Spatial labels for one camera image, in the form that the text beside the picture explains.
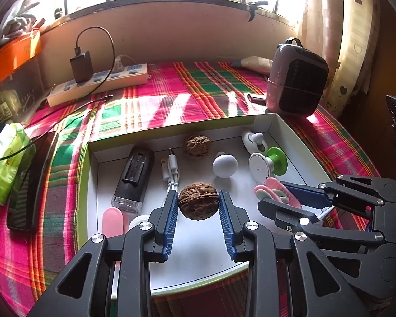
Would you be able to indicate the white plug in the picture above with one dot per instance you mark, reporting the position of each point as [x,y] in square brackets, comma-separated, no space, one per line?
[122,62]

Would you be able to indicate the black clip-on light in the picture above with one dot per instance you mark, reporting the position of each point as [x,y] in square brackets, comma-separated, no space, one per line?
[135,175]

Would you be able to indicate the green tea box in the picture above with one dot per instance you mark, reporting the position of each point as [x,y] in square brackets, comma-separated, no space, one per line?
[1,112]

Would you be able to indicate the green and white stand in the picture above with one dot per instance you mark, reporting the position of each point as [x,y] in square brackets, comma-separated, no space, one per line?
[262,166]

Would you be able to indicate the black window latch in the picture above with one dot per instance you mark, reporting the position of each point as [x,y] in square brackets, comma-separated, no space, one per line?
[253,8]

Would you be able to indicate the heart print curtain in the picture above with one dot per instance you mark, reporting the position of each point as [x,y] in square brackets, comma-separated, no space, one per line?
[346,39]

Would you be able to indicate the orange box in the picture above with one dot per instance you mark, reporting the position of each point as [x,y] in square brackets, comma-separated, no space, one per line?
[10,59]

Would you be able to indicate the black charger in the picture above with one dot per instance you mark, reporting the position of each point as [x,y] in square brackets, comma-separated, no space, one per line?
[81,67]

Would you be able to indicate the green tissue pack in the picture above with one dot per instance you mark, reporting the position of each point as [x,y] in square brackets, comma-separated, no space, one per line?
[6,165]

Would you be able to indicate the white and green cardboard box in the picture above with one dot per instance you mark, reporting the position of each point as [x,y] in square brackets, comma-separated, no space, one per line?
[198,264]

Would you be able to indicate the clear plastic organizer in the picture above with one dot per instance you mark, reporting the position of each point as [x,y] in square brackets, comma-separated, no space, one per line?
[23,86]

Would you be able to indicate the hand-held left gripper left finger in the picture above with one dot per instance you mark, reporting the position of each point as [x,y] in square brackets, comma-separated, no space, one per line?
[171,231]

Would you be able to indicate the grey and black heater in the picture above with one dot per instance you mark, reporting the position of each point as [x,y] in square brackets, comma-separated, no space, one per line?
[297,79]

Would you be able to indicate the white panda toy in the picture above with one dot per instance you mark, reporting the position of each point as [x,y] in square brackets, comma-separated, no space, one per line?
[254,140]

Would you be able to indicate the pink tool with white cap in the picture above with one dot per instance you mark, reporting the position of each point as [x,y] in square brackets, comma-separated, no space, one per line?
[112,221]

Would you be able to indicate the white egg-shaped toy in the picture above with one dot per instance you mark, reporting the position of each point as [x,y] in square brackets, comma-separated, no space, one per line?
[225,165]

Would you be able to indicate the white power strip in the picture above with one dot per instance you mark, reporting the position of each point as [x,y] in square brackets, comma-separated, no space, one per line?
[99,84]

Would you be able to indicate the pile of bags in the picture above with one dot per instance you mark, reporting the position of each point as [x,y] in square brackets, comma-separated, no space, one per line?
[18,19]

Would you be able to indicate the pink and green hair clips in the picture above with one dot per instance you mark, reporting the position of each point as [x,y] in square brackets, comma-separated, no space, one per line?
[274,190]

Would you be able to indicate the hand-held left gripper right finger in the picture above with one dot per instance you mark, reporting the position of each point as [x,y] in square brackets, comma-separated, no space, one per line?
[227,228]

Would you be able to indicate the brown walnut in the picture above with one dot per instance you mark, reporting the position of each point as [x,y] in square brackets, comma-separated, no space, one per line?
[198,145]
[198,201]

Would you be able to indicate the small black silver stick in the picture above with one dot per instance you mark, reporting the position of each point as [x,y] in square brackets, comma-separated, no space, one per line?
[256,98]

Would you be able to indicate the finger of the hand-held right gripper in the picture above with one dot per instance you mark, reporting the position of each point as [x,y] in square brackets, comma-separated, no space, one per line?
[283,213]
[303,193]

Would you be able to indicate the black smartphone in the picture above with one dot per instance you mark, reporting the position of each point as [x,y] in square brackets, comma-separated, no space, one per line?
[29,185]

